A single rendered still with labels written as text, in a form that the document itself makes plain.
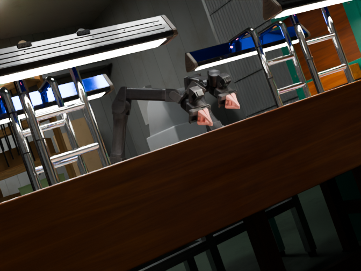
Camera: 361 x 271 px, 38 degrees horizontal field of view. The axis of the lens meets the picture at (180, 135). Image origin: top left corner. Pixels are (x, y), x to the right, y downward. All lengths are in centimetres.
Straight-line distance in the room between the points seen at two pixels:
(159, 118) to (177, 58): 124
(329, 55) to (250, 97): 384
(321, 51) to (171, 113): 402
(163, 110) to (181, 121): 28
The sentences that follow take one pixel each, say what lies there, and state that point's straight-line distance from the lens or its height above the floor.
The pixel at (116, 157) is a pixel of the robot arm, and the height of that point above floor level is 82.
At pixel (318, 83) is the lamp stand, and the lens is 186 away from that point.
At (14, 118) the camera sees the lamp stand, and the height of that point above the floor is 101.
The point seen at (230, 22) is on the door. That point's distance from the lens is 642.
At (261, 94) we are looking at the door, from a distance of 624.
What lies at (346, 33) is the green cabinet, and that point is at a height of 101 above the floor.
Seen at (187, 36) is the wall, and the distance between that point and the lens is 724.
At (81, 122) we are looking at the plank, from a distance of 880.
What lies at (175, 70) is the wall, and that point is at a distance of 764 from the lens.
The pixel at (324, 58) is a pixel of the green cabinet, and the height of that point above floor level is 94.
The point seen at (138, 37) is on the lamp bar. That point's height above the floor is 105.
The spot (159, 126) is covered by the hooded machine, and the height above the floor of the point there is 116.
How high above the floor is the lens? 74
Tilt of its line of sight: 2 degrees up
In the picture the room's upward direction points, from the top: 20 degrees counter-clockwise
